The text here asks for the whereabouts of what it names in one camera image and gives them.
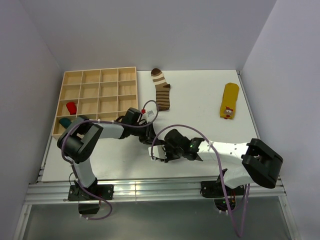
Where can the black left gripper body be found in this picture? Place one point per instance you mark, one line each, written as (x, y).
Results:
(138, 131)

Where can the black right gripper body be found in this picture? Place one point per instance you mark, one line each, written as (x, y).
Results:
(177, 152)

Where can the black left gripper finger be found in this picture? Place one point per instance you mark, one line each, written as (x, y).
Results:
(147, 140)
(150, 132)

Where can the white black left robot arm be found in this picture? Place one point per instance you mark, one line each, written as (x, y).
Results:
(80, 138)

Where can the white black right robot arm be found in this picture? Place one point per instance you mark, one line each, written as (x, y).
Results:
(241, 163)

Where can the wooden compartment tray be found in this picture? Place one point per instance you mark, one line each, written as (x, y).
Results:
(103, 94)

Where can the brown striped sock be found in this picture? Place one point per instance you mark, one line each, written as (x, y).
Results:
(162, 89)

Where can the yellow sock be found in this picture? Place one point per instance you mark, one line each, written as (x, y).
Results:
(229, 101)

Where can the red rolled sock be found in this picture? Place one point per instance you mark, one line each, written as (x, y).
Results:
(71, 107)

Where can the green rolled sock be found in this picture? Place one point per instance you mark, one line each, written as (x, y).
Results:
(65, 122)

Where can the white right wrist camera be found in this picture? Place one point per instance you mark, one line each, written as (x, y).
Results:
(156, 152)

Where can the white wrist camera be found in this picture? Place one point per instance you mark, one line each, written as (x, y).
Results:
(147, 115)
(156, 152)

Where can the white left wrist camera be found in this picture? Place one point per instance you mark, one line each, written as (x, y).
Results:
(147, 115)

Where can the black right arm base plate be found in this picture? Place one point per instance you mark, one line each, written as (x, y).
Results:
(213, 189)

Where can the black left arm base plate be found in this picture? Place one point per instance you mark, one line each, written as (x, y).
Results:
(104, 191)

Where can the aluminium frame rail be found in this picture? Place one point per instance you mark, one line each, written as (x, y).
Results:
(143, 190)

